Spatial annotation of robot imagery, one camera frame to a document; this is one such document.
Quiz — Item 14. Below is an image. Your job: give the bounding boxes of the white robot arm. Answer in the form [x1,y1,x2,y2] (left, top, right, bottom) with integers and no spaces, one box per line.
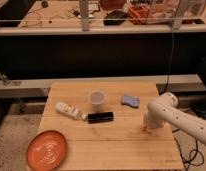
[143,92,206,145]

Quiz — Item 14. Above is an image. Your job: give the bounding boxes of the translucent plastic cup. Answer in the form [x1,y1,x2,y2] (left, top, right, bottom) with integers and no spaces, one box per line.
[88,91,105,112]

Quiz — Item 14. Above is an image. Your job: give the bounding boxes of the black rectangular box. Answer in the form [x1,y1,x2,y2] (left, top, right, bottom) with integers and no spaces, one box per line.
[87,112,114,124]

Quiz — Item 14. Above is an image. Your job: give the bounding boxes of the blue cloth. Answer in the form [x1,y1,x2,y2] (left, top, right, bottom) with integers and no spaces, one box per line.
[121,95,140,108]

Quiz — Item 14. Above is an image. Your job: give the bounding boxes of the white plastic bottle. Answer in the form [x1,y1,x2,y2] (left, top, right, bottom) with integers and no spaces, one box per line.
[55,102,87,121]

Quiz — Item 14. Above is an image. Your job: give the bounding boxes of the black object on bench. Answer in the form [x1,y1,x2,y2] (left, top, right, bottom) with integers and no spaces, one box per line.
[103,10,127,26]

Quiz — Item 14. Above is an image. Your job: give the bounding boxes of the red basket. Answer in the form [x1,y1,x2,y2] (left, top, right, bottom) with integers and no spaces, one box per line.
[128,5,149,25]

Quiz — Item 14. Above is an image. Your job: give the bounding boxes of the orange plate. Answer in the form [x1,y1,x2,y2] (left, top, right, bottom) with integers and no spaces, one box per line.
[26,130,67,171]

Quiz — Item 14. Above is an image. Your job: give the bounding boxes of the metal post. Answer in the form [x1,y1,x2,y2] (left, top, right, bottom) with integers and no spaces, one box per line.
[79,0,89,31]

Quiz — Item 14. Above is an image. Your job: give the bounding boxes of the black floor cable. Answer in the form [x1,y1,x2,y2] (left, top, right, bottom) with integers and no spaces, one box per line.
[172,128,206,171]

